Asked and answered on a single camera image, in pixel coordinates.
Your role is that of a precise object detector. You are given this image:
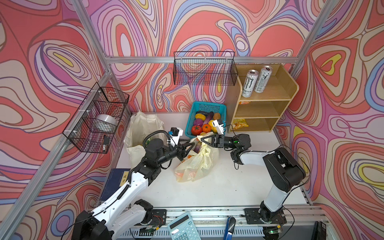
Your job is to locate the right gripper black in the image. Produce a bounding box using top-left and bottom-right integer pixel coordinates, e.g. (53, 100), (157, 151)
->
(200, 134), (238, 149)

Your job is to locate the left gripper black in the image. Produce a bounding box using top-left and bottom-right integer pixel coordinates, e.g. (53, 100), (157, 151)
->
(153, 139), (194, 168)

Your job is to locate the dark purple toy eggplant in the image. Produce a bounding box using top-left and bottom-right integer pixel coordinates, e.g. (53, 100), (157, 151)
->
(194, 142), (202, 154)

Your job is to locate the yellowish plastic grocery bag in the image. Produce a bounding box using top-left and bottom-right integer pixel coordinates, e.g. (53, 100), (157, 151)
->
(174, 136), (220, 183)

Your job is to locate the teal plastic basket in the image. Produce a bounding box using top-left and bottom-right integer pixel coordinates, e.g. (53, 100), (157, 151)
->
(185, 102), (227, 139)

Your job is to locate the beige canvas tote bag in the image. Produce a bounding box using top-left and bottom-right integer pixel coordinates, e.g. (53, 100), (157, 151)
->
(124, 112), (164, 168)

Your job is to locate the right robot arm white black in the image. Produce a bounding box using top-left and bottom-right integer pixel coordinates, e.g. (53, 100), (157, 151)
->
(201, 134), (306, 224)

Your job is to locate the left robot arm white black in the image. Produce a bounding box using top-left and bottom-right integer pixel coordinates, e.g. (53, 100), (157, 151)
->
(71, 128), (194, 240)

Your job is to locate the orange toy pepper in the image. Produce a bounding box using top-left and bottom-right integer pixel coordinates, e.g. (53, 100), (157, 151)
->
(202, 124), (212, 133)

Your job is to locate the red toy tomato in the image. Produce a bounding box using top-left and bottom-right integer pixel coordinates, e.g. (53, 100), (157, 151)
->
(191, 125), (203, 136)

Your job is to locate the purple toy onion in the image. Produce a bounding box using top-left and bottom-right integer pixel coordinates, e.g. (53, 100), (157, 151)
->
(193, 119), (204, 127)

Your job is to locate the light purple toy eggplant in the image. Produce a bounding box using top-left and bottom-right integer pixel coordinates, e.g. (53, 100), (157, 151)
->
(203, 112), (214, 125)

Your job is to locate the brown toy potato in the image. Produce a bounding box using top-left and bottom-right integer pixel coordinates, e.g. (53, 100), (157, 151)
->
(213, 113), (221, 120)

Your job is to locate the yellow toy corn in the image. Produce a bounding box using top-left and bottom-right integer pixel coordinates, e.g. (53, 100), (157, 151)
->
(195, 113), (206, 121)

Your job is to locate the yellow chip packet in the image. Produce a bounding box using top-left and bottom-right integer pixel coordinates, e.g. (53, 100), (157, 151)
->
(232, 119), (249, 130)

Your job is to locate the wooden shelf unit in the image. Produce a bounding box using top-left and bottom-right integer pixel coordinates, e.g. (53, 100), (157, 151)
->
(224, 64), (299, 132)

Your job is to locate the blue book on table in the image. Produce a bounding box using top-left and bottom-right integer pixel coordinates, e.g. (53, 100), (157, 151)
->
(100, 169), (131, 202)

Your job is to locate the white Monster can left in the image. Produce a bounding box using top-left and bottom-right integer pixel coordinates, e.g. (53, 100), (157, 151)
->
(242, 70), (259, 98)

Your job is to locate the teal calculator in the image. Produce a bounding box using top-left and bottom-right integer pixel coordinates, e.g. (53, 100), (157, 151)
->
(167, 212), (201, 240)

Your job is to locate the white energy can right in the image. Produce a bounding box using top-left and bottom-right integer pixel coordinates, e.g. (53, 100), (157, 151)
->
(254, 66), (273, 93)

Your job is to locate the silver tape roll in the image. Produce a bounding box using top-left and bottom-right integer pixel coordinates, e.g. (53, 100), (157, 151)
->
(92, 114), (118, 134)

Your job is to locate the black device bottom right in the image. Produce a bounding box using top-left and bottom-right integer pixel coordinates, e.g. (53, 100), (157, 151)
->
(311, 221), (327, 240)

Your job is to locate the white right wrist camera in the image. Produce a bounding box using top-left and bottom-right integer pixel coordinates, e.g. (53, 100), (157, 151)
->
(213, 119), (225, 135)

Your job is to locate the black wire basket back wall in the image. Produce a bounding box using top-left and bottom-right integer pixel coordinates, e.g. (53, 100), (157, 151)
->
(173, 50), (238, 86)

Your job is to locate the black wire basket wall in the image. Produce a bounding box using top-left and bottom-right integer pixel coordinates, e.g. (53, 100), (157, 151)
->
(63, 83), (129, 154)
(173, 50), (238, 86)

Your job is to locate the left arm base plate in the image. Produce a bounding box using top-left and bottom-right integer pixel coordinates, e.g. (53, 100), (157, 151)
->
(135, 209), (167, 228)

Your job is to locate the blue handled tool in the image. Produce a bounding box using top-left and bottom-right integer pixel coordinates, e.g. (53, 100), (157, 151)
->
(223, 217), (236, 240)

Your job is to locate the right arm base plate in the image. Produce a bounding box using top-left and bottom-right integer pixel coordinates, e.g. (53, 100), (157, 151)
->
(244, 208), (287, 226)

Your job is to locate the black wire basket left wall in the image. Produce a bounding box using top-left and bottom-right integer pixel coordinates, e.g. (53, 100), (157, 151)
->
(63, 83), (129, 154)

